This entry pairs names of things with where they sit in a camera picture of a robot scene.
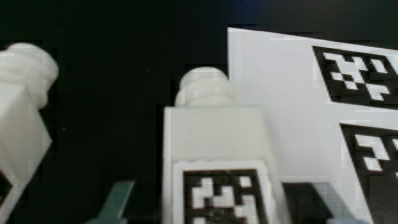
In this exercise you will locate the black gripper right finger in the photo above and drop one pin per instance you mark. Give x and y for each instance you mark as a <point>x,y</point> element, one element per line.
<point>315,204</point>

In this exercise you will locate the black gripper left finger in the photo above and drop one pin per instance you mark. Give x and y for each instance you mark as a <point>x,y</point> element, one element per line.
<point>115,205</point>

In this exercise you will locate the white table leg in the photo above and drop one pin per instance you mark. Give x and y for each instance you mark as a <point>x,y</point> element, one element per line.
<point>221,184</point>
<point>29,72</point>

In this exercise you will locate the white marker sheet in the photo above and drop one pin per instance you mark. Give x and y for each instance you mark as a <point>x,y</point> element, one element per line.
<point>324,85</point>

